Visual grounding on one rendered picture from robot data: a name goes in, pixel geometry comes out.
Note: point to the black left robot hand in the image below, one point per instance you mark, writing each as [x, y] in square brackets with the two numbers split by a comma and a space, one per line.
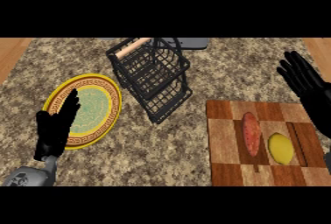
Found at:
[55, 128]

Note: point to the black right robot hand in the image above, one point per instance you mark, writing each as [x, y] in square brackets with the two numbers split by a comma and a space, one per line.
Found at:
[308, 84]

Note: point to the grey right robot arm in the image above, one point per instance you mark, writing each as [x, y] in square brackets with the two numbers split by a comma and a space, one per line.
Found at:
[329, 162]

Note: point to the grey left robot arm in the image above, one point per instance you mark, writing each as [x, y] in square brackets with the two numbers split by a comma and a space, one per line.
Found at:
[33, 174]

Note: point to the yellow lemon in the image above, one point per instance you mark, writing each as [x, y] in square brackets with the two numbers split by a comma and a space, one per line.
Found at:
[281, 148]

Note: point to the checkered wooden cutting board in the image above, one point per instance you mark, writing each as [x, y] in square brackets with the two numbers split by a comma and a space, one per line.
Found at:
[264, 163]

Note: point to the yellow patterned plate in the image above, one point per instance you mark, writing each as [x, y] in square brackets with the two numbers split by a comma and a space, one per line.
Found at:
[92, 110]

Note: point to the grey appliance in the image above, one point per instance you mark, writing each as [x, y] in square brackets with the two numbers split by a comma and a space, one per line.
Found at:
[194, 43]

